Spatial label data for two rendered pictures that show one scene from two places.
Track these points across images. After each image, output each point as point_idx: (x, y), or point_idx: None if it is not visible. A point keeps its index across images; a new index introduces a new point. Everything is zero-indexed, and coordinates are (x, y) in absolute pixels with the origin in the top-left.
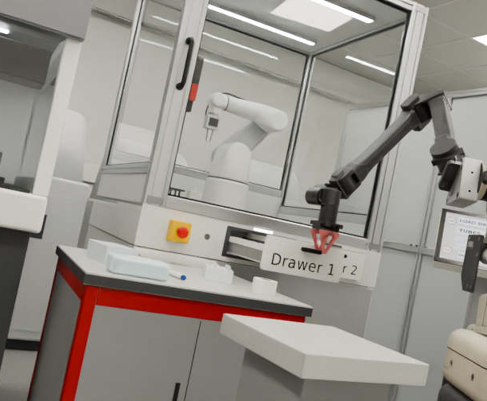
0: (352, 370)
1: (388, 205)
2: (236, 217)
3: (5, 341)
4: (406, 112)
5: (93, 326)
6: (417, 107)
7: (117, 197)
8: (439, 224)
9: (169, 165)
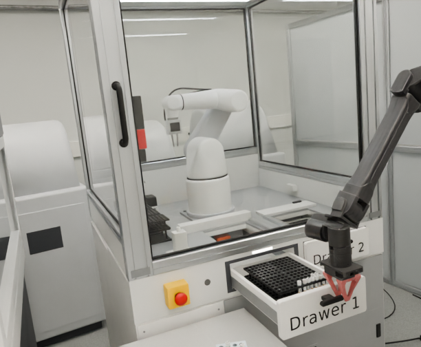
0: None
1: None
2: (231, 249)
3: None
4: (400, 98)
5: None
6: (413, 87)
7: (106, 242)
8: None
9: (143, 230)
